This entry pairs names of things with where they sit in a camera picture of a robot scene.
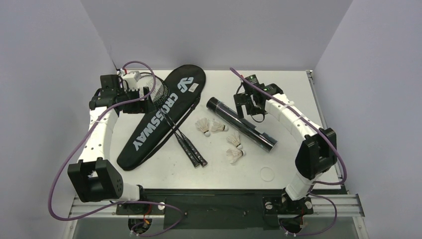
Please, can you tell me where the purple cable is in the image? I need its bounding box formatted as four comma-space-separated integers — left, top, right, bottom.
229, 67, 347, 237
48, 60, 184, 238

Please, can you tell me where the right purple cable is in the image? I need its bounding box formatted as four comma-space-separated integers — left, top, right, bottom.
229, 67, 347, 237

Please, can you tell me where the black Crossway racket bag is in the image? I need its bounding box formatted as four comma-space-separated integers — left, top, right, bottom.
116, 65, 206, 171

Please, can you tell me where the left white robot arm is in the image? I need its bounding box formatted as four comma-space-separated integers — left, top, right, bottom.
67, 75, 157, 214

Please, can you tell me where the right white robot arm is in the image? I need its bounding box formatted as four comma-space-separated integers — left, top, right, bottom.
233, 75, 337, 214

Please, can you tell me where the black badminton racket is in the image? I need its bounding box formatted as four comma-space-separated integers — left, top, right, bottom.
138, 73, 202, 168
140, 74, 209, 167

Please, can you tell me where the black badminton racket lower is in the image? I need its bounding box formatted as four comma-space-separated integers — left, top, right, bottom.
140, 74, 209, 167

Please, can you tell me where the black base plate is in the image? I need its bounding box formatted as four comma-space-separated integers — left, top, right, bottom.
116, 189, 314, 230

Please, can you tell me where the aluminium frame rail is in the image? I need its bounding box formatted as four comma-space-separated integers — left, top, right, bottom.
69, 194, 365, 218

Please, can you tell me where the black badminton racket upper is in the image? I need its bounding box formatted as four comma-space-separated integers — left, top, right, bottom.
138, 73, 202, 168

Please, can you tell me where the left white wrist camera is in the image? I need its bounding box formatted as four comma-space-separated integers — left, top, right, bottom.
122, 71, 141, 90

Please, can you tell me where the black shuttlecock tube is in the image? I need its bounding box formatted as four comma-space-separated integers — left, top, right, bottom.
206, 97, 277, 152

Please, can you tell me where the white shuttlecock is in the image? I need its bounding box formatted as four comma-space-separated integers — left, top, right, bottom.
195, 118, 211, 137
211, 119, 228, 133
226, 131, 243, 150
226, 149, 246, 164

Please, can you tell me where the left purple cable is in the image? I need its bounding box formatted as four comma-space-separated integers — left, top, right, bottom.
48, 60, 184, 238

